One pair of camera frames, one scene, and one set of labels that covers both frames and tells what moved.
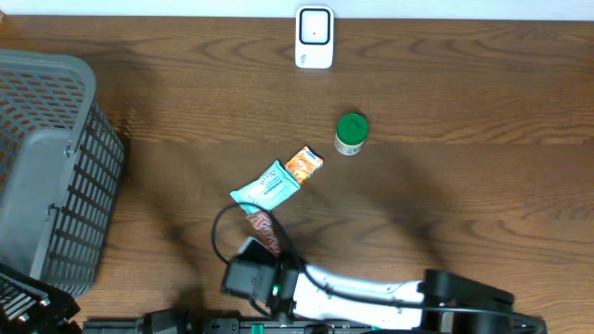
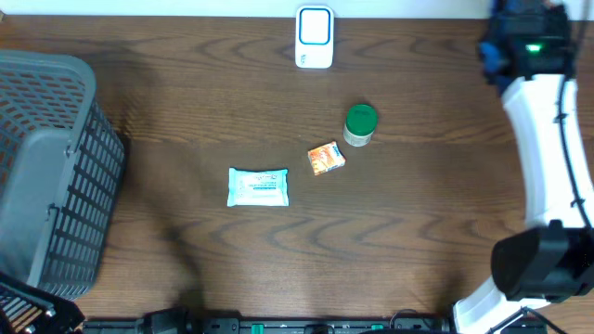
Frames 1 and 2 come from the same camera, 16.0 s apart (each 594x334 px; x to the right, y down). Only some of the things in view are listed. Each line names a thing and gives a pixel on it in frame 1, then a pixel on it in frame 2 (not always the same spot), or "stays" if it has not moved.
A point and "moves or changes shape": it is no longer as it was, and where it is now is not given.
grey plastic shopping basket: x=61 y=165 stays
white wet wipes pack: x=268 y=190 moves or changes shape
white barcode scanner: x=315 y=33 stays
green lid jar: x=351 y=133 moves or changes shape
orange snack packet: x=304 y=164 -> x=326 y=158
